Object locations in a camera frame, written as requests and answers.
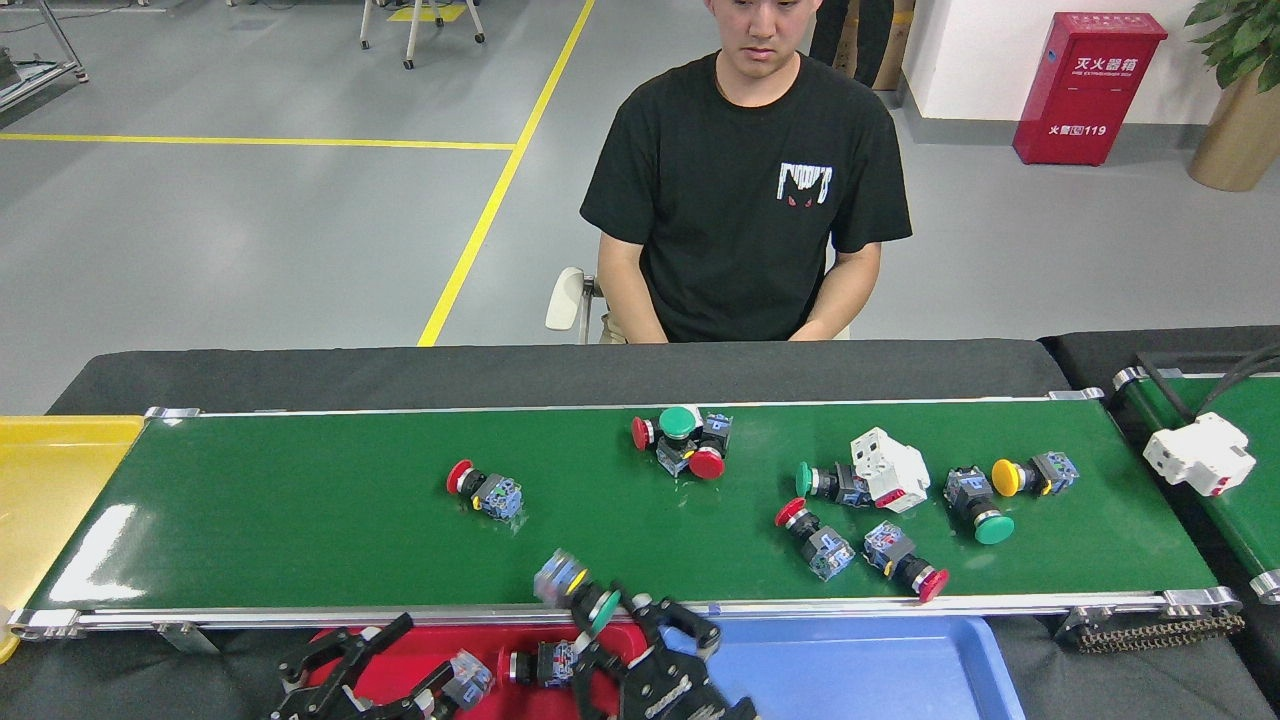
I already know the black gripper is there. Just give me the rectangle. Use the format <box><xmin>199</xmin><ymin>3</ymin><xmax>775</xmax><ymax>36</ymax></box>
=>
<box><xmin>340</xmin><ymin>592</ymin><xmax>761</xmax><ymax>720</ymax></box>

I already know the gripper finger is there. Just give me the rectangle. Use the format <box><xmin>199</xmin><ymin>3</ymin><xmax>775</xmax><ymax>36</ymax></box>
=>
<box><xmin>268</xmin><ymin>612</ymin><xmax>416</xmax><ymax>720</ymax></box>

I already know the green push button switch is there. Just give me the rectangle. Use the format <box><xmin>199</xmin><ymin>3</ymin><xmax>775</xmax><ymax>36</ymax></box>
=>
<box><xmin>438</xmin><ymin>648</ymin><xmax>497</xmax><ymax>713</ymax></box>
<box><xmin>533</xmin><ymin>547</ymin><xmax>623</xmax><ymax>637</ymax></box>
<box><xmin>795</xmin><ymin>460</ymin><xmax>873</xmax><ymax>508</ymax></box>

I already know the red mushroom push button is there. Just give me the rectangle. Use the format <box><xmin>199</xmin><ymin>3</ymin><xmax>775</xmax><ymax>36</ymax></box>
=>
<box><xmin>631</xmin><ymin>415</ymin><xmax>681</xmax><ymax>476</ymax></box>

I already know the green mushroom push button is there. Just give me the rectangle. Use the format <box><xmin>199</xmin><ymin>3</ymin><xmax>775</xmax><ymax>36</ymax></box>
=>
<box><xmin>655</xmin><ymin>405</ymin><xmax>701</xmax><ymax>479</ymax></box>
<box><xmin>943</xmin><ymin>465</ymin><xmax>1016</xmax><ymax>547</ymax></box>

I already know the white circuit breaker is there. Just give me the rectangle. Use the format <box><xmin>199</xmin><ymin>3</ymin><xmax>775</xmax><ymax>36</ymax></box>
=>
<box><xmin>849</xmin><ymin>427</ymin><xmax>932</xmax><ymax>515</ymax></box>
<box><xmin>1143</xmin><ymin>412</ymin><xmax>1258</xmax><ymax>499</ymax></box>

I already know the yellow push button switch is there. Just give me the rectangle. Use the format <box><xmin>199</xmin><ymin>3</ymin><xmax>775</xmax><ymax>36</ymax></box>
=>
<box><xmin>991</xmin><ymin>451</ymin><xmax>1080</xmax><ymax>499</ymax></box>

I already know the red plastic tray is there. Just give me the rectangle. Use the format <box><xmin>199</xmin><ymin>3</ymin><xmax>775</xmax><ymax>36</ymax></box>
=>
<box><xmin>300</xmin><ymin>620</ymin><xmax>651</xmax><ymax>720</ymax></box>

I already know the wide green conveyor belt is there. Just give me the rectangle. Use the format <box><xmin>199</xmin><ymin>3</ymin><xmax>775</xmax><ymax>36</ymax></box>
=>
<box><xmin>8</xmin><ymin>390</ymin><xmax>1244</xmax><ymax>641</ymax></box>

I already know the blue plastic tray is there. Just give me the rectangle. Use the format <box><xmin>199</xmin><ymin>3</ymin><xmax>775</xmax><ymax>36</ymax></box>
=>
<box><xmin>655</xmin><ymin>615</ymin><xmax>1028</xmax><ymax>720</ymax></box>

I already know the yellow plastic tray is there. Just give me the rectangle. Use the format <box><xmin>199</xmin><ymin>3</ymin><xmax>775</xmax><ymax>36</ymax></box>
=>
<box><xmin>0</xmin><ymin>415</ymin><xmax>146</xmax><ymax>663</ymax></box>

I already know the narrow green conveyor belt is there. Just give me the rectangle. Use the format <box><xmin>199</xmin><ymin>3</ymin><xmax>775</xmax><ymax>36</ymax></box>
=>
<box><xmin>1113</xmin><ymin>366</ymin><xmax>1280</xmax><ymax>604</ymax></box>

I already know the grey office chair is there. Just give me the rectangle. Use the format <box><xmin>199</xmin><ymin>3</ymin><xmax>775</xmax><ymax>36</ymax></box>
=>
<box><xmin>545</xmin><ymin>265</ymin><xmax>853</xmax><ymax>346</ymax></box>

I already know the person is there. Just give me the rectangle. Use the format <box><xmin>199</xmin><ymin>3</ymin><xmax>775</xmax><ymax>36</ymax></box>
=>
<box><xmin>580</xmin><ymin>0</ymin><xmax>913</xmax><ymax>344</ymax></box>
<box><xmin>808</xmin><ymin>0</ymin><xmax>896</xmax><ymax>91</ymax></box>

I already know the white wheeled stand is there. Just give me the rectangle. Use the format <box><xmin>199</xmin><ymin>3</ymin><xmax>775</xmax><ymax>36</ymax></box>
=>
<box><xmin>360</xmin><ymin>0</ymin><xmax>486</xmax><ymax>71</ymax></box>

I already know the silver metal rack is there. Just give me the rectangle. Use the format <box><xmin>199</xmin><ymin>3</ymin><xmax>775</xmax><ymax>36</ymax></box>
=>
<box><xmin>0</xmin><ymin>0</ymin><xmax>89</xmax><ymax>111</ymax></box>

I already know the brown cardboard box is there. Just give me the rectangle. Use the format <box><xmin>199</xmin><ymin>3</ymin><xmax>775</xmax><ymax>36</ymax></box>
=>
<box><xmin>835</xmin><ymin>0</ymin><xmax>916</xmax><ymax>93</ymax></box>

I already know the red fire extinguisher cabinet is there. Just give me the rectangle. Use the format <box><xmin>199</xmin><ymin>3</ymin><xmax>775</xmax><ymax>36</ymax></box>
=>
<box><xmin>1013</xmin><ymin>12</ymin><xmax>1169</xmax><ymax>167</ymax></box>

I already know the gold plant pot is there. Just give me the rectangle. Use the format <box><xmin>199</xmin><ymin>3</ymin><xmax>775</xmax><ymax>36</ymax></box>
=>
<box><xmin>1188</xmin><ymin>70</ymin><xmax>1280</xmax><ymax>193</ymax></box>

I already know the green leafy plant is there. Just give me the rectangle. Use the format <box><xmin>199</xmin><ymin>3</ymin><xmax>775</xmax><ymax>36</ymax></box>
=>
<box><xmin>1185</xmin><ymin>0</ymin><xmax>1280</xmax><ymax>91</ymax></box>

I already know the black drive chain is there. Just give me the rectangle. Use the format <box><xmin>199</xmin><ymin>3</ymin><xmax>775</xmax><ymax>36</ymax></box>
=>
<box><xmin>1058</xmin><ymin>605</ymin><xmax>1246</xmax><ymax>656</ymax></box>

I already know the black cable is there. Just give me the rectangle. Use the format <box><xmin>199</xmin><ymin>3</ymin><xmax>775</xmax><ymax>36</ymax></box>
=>
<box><xmin>1133</xmin><ymin>345</ymin><xmax>1280</xmax><ymax>421</ymax></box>

